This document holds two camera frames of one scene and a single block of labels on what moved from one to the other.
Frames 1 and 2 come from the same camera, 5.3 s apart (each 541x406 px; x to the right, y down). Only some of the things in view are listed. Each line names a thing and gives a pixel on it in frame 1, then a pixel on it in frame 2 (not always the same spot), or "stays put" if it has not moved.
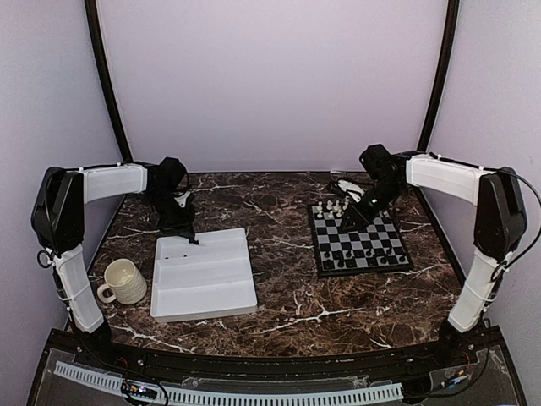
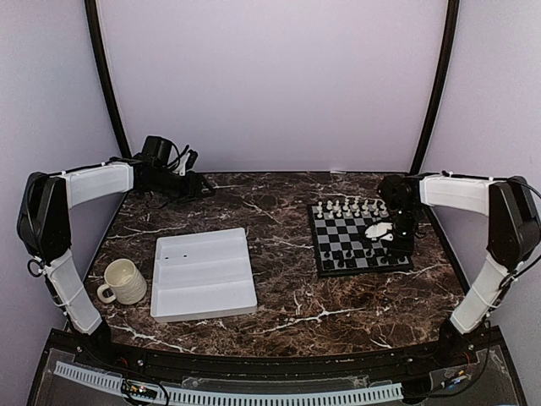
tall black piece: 341,263 stays put
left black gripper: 181,227 to 193,189
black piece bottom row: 328,265 stays put
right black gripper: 361,219 to 397,249
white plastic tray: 213,277 stays put
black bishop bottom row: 350,263 stays put
